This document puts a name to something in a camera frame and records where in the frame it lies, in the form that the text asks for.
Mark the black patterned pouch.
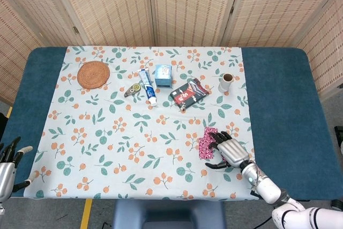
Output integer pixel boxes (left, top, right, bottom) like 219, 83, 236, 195
169, 77, 210, 112

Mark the floral print tablecloth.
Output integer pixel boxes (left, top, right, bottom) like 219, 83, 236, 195
23, 46, 260, 201

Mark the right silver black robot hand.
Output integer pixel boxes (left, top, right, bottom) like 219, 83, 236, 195
205, 131, 251, 171

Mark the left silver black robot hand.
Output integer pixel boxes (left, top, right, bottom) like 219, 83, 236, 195
0, 136, 40, 203

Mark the round woven rattan coaster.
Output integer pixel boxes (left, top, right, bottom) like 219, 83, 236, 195
77, 61, 111, 90

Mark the small white cup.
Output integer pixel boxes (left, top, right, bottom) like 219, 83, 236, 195
218, 73, 235, 93

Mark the blue white toothpaste tube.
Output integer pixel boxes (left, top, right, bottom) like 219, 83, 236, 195
137, 68, 158, 107

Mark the small light blue box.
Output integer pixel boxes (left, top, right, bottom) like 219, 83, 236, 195
154, 64, 173, 90

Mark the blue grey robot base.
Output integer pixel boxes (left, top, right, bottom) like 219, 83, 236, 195
112, 199, 227, 229

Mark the pink patterned folding cloth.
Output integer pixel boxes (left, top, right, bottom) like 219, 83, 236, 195
198, 126, 219, 160

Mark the black white floor device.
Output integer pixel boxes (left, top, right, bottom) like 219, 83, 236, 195
333, 126, 343, 148

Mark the blue fabric table cover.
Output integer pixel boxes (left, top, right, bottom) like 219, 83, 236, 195
0, 46, 335, 202

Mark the correction tape dispenser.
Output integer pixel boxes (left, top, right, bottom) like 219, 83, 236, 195
123, 83, 142, 98

